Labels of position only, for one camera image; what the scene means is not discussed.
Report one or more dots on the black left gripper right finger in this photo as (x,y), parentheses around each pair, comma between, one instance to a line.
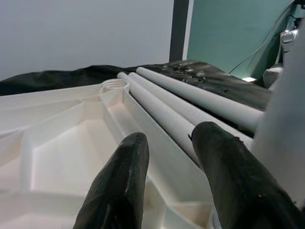
(238,186)

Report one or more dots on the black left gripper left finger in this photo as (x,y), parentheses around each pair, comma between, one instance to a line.
(119,186)

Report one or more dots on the white plastic ribbed table top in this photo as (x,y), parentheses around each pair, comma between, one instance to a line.
(59,143)

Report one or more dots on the black plastic cover sheet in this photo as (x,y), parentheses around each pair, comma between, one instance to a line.
(71,74)

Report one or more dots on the black vertical wall post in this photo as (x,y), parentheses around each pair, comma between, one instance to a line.
(178,28)

